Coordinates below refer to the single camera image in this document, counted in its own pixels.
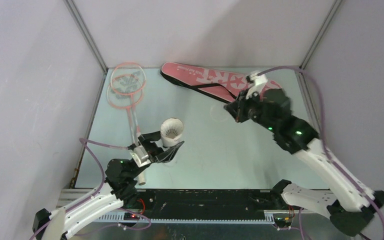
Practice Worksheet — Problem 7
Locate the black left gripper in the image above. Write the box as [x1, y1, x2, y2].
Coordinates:
[128, 126, 184, 179]

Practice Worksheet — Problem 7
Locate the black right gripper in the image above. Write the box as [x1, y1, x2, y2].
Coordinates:
[223, 88, 274, 132]

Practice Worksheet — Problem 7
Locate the clear plastic tube lid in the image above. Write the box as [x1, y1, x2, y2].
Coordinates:
[209, 104, 231, 123]

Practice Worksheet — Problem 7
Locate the white shuttlecock tube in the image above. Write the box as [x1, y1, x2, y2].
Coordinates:
[160, 118, 185, 148]

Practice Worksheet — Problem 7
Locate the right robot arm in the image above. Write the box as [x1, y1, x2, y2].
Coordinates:
[224, 88, 384, 237]

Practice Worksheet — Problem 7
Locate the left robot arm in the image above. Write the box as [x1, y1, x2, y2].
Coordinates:
[31, 130, 184, 240]

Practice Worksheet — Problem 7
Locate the pink sport racket bag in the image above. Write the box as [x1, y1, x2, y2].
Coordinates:
[160, 62, 289, 104]

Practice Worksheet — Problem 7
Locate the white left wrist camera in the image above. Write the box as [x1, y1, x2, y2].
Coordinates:
[130, 145, 151, 168]

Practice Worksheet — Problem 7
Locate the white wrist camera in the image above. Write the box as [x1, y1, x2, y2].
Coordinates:
[245, 71, 268, 100]
[130, 145, 151, 168]

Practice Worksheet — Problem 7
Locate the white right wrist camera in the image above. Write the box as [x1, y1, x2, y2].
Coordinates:
[245, 71, 268, 100]

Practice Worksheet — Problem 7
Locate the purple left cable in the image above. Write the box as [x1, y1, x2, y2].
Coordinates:
[28, 137, 153, 240]

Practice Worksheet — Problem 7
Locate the purple cable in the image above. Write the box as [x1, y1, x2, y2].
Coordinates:
[256, 65, 384, 240]
[28, 137, 153, 240]

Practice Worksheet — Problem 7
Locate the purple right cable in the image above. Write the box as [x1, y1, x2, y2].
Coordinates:
[256, 65, 384, 240]

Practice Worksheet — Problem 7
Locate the aluminium front frame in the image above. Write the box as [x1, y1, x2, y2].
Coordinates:
[77, 189, 346, 240]

